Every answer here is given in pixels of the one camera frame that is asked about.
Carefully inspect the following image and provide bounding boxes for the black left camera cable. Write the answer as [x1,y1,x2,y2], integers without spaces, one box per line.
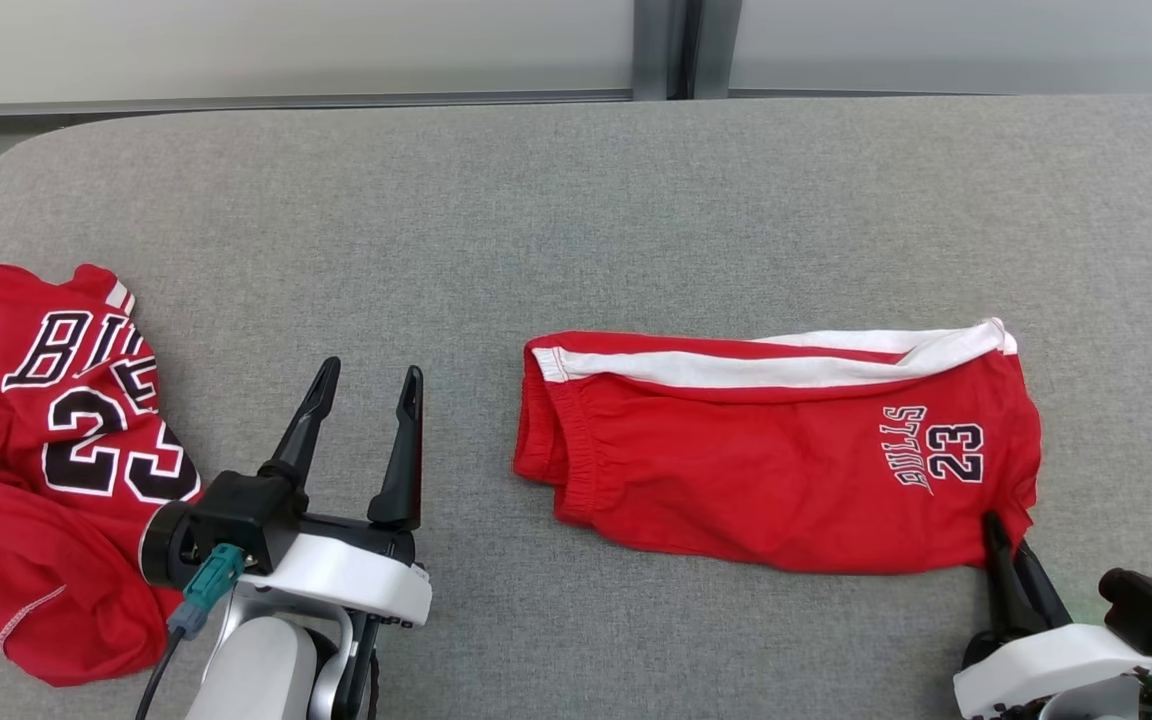
[134,625,187,720]

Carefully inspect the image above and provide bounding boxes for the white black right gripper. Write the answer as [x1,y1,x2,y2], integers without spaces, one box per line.
[954,510,1152,719]

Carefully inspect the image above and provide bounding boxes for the red Bulls 23 jersey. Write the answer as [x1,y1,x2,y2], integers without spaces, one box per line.
[0,263,205,688]

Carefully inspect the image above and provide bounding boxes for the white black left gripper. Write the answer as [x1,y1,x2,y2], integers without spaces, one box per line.
[236,357,434,631]

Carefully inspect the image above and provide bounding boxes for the grey round partition post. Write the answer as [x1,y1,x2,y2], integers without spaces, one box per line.
[693,0,743,99]
[633,0,682,101]

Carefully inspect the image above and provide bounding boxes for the grey partition base rail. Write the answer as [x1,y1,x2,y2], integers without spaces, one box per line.
[0,90,637,119]
[731,87,1152,100]

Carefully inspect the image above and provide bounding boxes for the red Bulls 23 shorts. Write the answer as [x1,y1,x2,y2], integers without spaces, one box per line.
[513,318,1044,576]

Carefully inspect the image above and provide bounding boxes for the teal left camera connector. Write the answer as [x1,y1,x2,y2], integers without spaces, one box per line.
[168,545,247,641]

